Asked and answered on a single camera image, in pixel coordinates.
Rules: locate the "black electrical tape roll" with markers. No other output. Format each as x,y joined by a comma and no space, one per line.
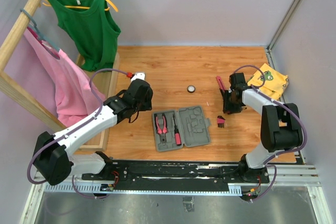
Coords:
191,89

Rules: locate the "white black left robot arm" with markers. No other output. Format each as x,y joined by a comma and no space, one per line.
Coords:
54,154

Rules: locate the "aluminium frame post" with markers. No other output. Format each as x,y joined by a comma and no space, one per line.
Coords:
283,24

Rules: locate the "grey clothes hanger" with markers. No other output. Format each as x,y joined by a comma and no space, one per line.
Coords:
39,32

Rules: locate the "pink utility knife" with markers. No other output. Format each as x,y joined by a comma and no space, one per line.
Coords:
221,85

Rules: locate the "green tank top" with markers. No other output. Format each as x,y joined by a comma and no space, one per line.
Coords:
91,26

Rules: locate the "pink shirt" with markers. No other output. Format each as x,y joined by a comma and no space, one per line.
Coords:
75,97

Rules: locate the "pink handled pliers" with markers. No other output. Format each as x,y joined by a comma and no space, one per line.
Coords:
161,130

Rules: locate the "grey plastic tool case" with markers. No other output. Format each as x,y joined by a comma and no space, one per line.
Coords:
192,125

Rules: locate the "wooden clothes rack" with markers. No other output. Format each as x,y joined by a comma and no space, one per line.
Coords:
16,61

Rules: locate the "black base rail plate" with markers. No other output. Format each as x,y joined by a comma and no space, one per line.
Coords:
178,175

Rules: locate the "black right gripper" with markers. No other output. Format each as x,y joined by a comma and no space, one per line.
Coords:
227,107

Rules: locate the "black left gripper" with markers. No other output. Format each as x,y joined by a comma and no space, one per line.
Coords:
147,106

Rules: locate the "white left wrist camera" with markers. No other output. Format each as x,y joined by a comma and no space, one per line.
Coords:
136,76

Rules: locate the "yellow patterned cloth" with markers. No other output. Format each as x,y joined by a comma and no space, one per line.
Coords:
275,82

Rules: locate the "pink hex key set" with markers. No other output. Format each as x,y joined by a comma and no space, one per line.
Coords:
221,121

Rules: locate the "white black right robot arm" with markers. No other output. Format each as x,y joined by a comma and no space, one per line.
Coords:
280,129

